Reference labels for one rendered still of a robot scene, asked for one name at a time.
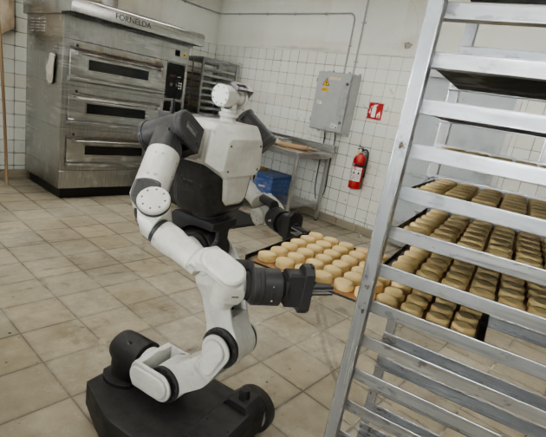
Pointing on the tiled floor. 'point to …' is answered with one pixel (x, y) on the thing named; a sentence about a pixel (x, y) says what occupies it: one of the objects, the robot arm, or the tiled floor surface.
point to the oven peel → (3, 19)
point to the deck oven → (96, 92)
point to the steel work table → (297, 169)
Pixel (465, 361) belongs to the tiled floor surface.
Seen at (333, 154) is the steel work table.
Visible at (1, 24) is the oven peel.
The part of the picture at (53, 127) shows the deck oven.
